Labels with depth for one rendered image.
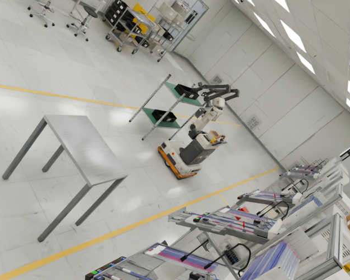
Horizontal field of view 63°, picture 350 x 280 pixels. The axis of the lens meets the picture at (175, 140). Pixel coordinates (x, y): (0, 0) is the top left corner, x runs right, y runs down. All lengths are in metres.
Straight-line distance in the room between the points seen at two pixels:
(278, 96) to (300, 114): 1.05
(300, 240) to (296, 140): 9.77
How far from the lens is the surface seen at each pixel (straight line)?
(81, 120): 2.68
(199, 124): 4.72
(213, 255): 3.08
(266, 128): 11.75
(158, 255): 2.18
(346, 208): 4.17
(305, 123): 11.53
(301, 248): 1.89
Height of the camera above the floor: 2.19
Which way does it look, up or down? 22 degrees down
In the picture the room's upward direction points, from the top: 45 degrees clockwise
